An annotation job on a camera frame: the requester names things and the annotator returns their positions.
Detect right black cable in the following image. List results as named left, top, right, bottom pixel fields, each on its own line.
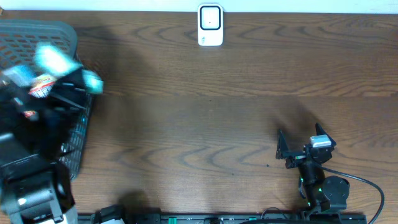
left=322, top=166, right=386, bottom=224

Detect teal wet wipes pack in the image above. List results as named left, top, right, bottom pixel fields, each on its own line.
left=34, top=42, right=104, bottom=95

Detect orange snack bag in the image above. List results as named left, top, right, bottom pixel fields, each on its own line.
left=24, top=73, right=57, bottom=121

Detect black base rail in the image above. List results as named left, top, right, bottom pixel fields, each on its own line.
left=77, top=205, right=367, bottom=224

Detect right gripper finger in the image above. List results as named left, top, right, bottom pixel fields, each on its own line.
left=275, top=129, right=290, bottom=159
left=315, top=123, right=336, bottom=146

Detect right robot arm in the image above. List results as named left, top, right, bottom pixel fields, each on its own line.
left=275, top=124, right=350, bottom=213

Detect white barcode scanner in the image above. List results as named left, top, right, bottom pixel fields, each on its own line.
left=197, top=3, right=224, bottom=47

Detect grey plastic basket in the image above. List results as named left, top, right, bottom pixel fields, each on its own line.
left=1, top=19, right=93, bottom=180

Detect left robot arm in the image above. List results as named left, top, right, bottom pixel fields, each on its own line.
left=1, top=70, right=93, bottom=223

